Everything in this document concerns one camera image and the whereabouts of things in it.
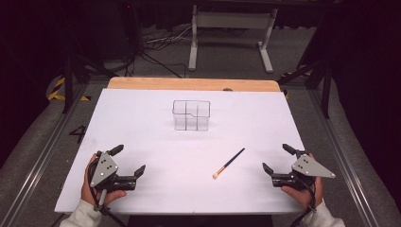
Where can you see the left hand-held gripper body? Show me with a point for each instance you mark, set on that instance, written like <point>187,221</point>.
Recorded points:
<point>104,168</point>

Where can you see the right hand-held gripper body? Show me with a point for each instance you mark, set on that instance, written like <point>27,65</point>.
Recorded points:
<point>307,168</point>

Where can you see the person's right hand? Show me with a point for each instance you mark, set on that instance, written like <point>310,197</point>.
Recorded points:
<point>301,195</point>

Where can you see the person's left hand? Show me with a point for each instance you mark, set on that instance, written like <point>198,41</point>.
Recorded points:
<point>90,192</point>

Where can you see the white table cover board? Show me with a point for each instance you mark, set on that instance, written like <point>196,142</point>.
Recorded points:
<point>189,189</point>

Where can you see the black tripod stand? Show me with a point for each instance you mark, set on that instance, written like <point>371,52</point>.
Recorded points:
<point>326,91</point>
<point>67,82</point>

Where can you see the clear plastic organizer box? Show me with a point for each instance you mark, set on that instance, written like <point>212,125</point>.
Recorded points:
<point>191,115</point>

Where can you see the yellow black floor tape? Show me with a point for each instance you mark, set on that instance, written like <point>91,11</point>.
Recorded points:
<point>58,85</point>

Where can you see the wooden table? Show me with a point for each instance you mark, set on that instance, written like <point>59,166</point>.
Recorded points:
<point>189,84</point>

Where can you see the black box with red light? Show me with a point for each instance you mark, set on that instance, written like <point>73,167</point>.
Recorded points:
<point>130,28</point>

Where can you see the white metal stand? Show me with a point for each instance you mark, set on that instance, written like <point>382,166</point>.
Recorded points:
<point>233,19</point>

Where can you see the aluminium floor rail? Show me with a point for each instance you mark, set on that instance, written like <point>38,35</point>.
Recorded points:
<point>41,157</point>
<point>340,157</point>

